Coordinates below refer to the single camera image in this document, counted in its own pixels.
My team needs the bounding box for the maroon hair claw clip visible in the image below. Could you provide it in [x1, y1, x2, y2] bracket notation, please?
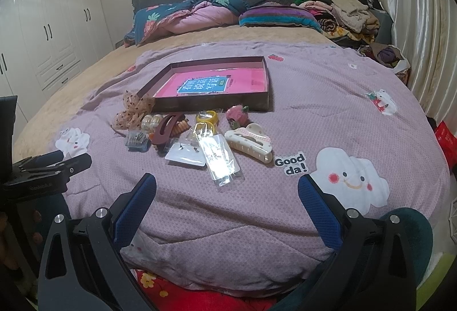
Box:
[149, 113, 185, 152]

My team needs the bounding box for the orange spiral hair tie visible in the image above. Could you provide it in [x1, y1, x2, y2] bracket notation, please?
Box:
[167, 117, 191, 138]

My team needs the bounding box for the white earring card packet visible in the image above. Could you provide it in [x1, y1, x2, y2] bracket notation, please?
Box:
[165, 141, 206, 168]

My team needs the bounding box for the yellow rings plastic bag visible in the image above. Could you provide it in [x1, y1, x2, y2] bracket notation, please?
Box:
[193, 111, 219, 140]

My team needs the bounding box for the clear plastic jewelry packet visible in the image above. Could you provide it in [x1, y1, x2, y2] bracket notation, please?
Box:
[198, 134, 244, 187]

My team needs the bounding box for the pink fluffy strawberry clip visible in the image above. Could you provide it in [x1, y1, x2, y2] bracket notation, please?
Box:
[225, 104, 249, 130]

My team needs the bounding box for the tan bed blanket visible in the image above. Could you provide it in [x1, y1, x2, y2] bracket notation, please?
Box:
[12, 25, 332, 162]

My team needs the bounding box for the red floral blanket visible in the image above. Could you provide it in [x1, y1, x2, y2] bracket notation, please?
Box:
[130, 269, 276, 311]

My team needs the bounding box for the white wardrobe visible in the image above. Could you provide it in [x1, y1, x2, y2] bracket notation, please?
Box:
[1, 0, 113, 136]

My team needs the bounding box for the red bag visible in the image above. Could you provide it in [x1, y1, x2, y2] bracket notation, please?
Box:
[434, 121, 457, 169]

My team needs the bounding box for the navy pink folded duvet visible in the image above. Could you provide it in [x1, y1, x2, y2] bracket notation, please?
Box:
[124, 0, 249, 47]

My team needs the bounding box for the purple patterned quilt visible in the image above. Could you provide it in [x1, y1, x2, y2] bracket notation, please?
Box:
[55, 41, 451, 296]

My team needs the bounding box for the pink blue book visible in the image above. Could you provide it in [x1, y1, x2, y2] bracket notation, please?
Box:
[150, 68, 268, 98]

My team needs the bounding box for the dark cardboard tray box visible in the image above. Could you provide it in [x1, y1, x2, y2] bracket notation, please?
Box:
[137, 55, 271, 113]

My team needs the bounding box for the pile of folded clothes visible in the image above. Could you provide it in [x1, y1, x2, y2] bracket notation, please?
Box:
[293, 0, 410, 83]

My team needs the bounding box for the cream pleated curtain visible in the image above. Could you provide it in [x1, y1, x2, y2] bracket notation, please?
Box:
[381, 0, 456, 131]

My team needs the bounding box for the striped purple teal pillow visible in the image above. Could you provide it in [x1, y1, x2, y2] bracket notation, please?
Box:
[238, 3, 321, 32]

